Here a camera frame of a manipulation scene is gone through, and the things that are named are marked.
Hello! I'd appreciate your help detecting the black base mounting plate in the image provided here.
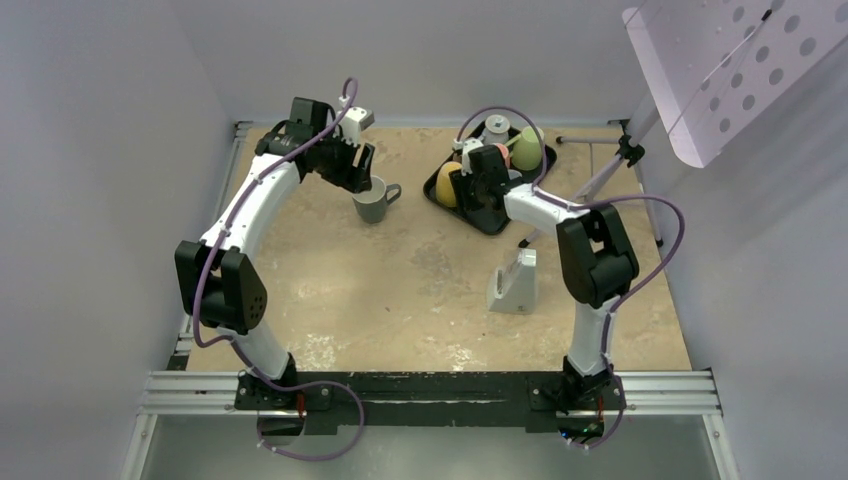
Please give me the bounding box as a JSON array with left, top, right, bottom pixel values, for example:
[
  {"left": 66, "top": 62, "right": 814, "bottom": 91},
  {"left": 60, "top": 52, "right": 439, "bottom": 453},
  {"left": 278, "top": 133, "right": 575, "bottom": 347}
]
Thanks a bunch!
[{"left": 234, "top": 371, "right": 623, "bottom": 437}]

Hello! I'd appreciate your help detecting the black plastic tray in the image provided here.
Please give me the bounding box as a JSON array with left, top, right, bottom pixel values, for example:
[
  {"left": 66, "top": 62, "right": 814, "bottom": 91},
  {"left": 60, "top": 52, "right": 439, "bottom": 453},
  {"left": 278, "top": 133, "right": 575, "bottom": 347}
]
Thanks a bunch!
[{"left": 422, "top": 121, "right": 558, "bottom": 235}]

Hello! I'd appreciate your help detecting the white metronome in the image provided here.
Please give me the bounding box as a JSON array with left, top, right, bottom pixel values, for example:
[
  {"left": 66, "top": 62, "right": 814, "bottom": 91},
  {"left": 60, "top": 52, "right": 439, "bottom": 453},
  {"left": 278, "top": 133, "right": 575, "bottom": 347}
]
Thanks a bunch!
[{"left": 486, "top": 248, "right": 538, "bottom": 315}]

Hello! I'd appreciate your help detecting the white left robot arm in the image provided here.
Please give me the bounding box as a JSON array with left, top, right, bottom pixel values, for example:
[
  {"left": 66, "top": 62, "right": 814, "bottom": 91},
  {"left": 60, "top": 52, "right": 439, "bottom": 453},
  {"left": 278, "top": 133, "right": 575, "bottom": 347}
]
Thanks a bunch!
[{"left": 175, "top": 95, "right": 375, "bottom": 409}]

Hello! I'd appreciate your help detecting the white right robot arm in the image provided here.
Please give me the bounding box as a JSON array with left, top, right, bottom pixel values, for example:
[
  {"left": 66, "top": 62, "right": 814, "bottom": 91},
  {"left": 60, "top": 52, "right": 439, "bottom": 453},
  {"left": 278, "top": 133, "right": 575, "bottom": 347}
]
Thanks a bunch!
[{"left": 451, "top": 145, "right": 639, "bottom": 407}]

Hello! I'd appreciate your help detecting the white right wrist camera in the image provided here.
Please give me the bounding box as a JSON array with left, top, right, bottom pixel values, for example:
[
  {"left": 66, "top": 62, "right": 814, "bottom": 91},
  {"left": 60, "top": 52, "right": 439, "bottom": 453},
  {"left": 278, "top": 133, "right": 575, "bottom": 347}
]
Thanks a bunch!
[{"left": 452, "top": 137, "right": 484, "bottom": 175}]

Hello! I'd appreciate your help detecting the aluminium frame rail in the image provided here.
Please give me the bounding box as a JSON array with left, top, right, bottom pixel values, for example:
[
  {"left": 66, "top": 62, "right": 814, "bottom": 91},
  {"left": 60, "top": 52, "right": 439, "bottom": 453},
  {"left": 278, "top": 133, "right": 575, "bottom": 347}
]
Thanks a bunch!
[{"left": 120, "top": 371, "right": 739, "bottom": 479}]

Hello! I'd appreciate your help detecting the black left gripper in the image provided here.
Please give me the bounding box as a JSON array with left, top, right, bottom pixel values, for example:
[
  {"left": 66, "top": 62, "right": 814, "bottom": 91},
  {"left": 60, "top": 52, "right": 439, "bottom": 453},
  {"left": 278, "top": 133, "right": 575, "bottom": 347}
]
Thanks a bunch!
[{"left": 313, "top": 127, "right": 374, "bottom": 194}]

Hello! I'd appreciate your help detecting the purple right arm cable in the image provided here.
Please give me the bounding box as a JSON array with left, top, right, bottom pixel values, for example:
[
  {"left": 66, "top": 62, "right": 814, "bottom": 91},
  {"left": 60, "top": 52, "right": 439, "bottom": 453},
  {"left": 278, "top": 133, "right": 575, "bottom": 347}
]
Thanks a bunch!
[{"left": 455, "top": 106, "right": 686, "bottom": 452}]

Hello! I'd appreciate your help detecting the pink mug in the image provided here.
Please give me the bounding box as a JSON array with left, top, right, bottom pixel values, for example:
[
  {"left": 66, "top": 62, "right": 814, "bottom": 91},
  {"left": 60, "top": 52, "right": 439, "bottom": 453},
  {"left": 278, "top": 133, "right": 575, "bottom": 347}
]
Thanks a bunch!
[{"left": 494, "top": 143, "right": 511, "bottom": 169}]

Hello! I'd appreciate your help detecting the green mug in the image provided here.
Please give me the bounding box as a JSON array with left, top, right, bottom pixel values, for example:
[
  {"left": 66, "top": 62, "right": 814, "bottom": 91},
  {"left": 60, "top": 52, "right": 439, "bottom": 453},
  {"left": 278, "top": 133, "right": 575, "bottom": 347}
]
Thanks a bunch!
[{"left": 505, "top": 126, "right": 544, "bottom": 172}]

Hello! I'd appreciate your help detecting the yellow mug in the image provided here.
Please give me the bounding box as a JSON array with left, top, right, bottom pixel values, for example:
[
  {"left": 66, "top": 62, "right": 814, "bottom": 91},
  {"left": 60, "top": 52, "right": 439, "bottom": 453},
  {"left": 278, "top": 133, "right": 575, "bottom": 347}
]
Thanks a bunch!
[{"left": 435, "top": 161, "right": 462, "bottom": 209}]

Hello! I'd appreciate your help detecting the grey-blue ceramic mug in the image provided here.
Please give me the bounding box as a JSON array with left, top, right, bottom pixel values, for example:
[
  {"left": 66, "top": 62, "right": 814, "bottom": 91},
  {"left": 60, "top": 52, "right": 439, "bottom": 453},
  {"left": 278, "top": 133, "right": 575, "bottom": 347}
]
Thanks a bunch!
[{"left": 352, "top": 175, "right": 402, "bottom": 224}]

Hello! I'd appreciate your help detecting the perforated music stand desk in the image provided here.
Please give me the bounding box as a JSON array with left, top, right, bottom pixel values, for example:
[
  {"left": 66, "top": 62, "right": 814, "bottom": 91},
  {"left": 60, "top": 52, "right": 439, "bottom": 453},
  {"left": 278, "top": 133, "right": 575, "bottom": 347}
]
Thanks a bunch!
[{"left": 621, "top": 0, "right": 847, "bottom": 168}]

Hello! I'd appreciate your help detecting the music stand tripod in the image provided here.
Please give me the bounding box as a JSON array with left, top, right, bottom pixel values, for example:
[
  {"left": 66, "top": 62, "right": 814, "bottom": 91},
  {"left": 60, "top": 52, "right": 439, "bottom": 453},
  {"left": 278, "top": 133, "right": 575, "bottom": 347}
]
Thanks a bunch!
[{"left": 517, "top": 115, "right": 664, "bottom": 250}]

